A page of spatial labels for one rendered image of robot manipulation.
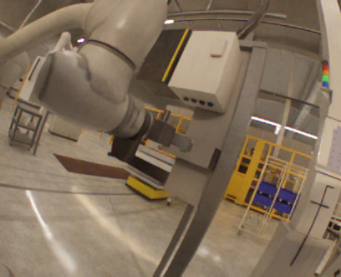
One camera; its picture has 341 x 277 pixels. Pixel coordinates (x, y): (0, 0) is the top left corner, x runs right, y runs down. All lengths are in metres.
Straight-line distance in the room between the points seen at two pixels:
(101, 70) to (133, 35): 0.07
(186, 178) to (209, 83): 0.37
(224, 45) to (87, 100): 0.52
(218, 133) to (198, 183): 0.21
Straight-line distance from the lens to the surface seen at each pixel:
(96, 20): 0.31
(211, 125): 0.71
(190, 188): 0.70
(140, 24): 0.29
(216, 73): 0.60
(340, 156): 1.52
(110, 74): 0.26
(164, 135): 0.38
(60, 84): 0.24
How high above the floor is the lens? 1.12
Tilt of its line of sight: 4 degrees up
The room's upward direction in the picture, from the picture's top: 22 degrees clockwise
